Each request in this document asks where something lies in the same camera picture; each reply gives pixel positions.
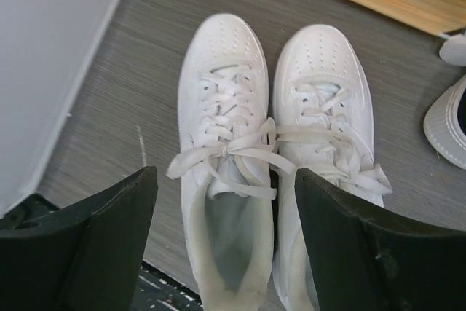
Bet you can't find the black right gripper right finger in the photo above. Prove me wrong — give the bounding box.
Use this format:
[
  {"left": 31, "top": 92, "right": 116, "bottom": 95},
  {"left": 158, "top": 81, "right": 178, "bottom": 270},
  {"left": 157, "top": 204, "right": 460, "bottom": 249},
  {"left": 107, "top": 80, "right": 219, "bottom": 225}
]
[{"left": 295, "top": 168, "right": 465, "bottom": 310}]

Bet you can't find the black white sneaker left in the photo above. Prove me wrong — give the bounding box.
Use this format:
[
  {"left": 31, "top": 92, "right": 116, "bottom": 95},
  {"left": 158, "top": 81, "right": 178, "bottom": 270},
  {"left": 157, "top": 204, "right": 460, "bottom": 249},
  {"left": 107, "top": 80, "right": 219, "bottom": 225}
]
[{"left": 438, "top": 29, "right": 466, "bottom": 67}]

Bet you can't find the frosted white cabinet door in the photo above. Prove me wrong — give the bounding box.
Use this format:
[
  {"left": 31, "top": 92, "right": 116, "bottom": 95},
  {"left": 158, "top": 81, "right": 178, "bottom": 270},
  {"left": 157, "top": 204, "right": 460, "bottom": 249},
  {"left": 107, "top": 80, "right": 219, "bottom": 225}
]
[{"left": 1, "top": 0, "right": 119, "bottom": 213}]

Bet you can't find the white leather sneaker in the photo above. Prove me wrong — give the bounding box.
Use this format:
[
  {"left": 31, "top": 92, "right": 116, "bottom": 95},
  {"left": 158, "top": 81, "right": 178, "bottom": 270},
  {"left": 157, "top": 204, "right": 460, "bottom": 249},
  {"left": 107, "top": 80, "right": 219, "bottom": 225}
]
[
  {"left": 272, "top": 24, "right": 392, "bottom": 310},
  {"left": 167, "top": 13, "right": 294, "bottom": 310}
]

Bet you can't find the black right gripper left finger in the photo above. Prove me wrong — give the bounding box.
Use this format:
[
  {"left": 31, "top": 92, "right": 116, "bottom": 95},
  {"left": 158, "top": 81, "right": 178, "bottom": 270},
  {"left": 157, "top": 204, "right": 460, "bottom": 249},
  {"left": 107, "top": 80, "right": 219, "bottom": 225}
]
[{"left": 1, "top": 166, "right": 158, "bottom": 310}]

